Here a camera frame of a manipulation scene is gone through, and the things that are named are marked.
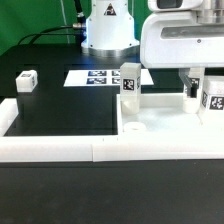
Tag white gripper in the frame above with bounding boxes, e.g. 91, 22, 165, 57
140, 11, 224, 98

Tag white square tabletop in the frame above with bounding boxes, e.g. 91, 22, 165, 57
117, 93, 224, 135

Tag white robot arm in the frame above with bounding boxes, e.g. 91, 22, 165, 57
82, 0, 224, 85

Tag white sheet with AprilTags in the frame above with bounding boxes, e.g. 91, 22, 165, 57
63, 68, 155, 88

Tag white U-shaped obstacle fence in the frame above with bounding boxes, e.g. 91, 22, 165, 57
0, 98, 224, 162

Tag black cable bundle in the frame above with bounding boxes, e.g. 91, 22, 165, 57
17, 0, 88, 46

